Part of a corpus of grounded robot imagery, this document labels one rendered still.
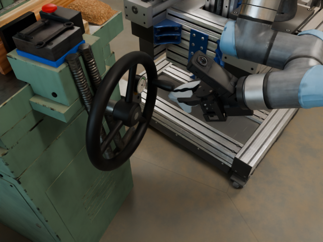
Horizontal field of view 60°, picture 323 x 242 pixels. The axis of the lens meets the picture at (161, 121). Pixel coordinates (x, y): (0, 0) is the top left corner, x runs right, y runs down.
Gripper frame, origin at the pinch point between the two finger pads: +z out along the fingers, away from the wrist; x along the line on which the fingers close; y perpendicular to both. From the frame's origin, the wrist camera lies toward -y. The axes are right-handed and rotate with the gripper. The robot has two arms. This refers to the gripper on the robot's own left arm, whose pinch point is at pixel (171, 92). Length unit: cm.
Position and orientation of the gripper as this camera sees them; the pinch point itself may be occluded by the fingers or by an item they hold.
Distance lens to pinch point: 71.8
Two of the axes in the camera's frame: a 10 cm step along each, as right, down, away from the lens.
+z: -7.5, 0.2, 6.6
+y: 4.7, 7.1, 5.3
